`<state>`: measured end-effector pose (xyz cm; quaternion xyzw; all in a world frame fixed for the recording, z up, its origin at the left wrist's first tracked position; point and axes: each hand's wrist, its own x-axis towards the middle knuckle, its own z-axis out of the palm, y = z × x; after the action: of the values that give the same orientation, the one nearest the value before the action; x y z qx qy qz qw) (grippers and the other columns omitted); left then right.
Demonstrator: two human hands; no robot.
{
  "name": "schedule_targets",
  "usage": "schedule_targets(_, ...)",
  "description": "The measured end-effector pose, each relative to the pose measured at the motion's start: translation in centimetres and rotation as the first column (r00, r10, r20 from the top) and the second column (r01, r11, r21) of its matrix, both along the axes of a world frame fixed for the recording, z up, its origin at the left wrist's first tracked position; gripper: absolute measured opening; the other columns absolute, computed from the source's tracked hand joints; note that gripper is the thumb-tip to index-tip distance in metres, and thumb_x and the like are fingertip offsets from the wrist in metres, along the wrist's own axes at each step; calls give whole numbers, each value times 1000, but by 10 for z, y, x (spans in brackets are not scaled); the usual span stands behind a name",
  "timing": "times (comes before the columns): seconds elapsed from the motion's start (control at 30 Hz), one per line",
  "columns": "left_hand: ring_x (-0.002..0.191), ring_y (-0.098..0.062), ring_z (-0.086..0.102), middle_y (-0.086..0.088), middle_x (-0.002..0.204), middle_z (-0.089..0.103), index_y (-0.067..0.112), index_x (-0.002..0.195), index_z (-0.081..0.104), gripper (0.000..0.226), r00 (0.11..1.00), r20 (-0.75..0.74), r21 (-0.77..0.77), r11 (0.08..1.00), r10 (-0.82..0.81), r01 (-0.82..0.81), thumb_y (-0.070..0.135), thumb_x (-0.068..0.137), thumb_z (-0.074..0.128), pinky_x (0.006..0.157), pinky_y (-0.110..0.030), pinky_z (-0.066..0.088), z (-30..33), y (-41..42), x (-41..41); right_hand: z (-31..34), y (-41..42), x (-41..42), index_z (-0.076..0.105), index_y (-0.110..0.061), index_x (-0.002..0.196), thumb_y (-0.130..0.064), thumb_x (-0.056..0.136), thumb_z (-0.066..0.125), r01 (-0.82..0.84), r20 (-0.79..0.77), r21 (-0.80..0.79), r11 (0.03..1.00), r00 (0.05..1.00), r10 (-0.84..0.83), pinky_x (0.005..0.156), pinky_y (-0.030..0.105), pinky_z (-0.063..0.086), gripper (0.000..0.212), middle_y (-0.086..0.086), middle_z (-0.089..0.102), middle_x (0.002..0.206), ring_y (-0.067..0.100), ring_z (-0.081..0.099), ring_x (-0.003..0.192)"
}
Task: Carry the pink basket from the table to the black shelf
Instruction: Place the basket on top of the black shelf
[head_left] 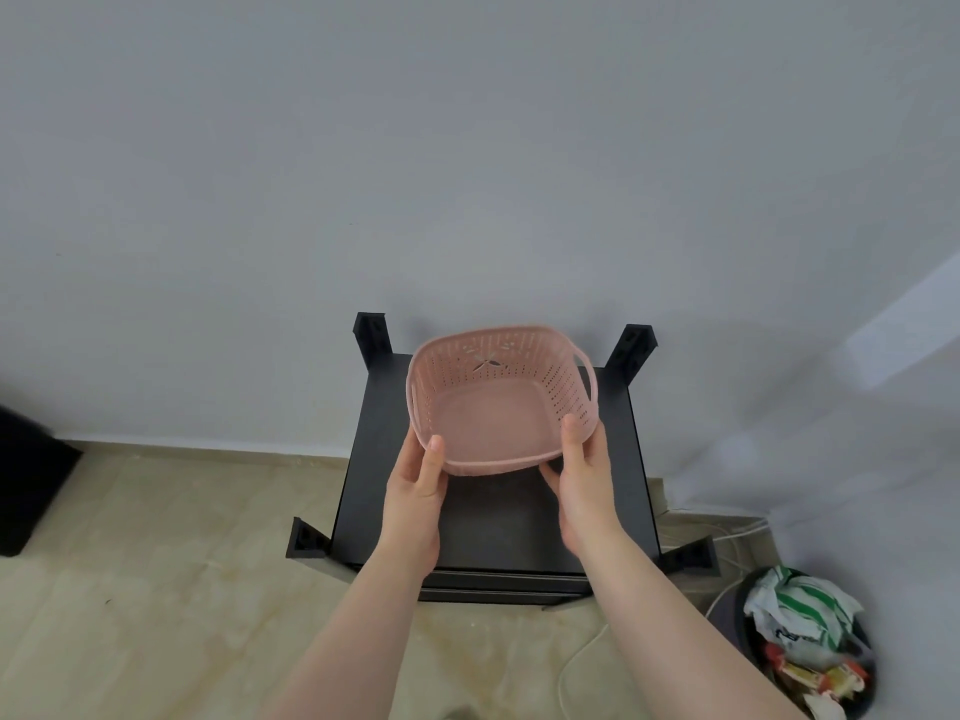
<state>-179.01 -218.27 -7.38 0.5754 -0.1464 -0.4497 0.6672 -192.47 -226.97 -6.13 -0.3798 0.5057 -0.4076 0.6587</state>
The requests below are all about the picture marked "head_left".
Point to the person's right hand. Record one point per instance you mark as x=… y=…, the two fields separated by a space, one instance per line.
x=589 y=494

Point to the person's left hand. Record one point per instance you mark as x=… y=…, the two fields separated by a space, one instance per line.
x=411 y=509

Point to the person's left thumb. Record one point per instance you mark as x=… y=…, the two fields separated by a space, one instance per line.
x=433 y=463

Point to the person's right thumb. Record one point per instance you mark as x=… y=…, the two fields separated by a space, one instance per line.
x=574 y=442

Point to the pink perforated plastic basket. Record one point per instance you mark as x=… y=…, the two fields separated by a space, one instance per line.
x=495 y=412

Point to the person's right forearm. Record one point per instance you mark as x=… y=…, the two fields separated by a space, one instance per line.
x=686 y=637

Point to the person's left forearm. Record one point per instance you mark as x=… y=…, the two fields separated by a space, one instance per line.
x=341 y=641

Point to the black shelf rack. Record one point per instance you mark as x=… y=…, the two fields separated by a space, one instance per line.
x=495 y=517

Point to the black waste bin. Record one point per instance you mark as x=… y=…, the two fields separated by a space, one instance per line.
x=757 y=652

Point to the white green plastic bag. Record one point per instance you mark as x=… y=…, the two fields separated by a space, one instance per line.
x=799 y=611

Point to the crumpled snack wrappers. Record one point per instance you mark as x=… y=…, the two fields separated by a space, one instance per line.
x=817 y=678

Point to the black furniture piece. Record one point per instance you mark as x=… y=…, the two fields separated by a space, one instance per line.
x=30 y=479

